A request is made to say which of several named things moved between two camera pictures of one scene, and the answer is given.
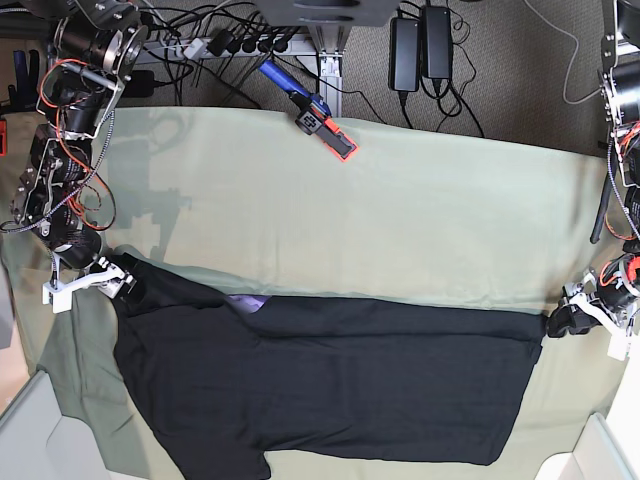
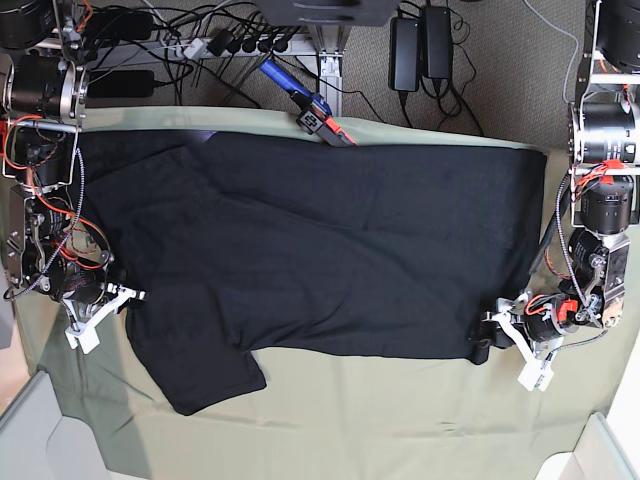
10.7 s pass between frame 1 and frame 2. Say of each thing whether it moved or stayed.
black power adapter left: stayed
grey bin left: stayed
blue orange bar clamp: stayed
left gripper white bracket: moved
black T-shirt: moved
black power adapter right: stayed
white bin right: stayed
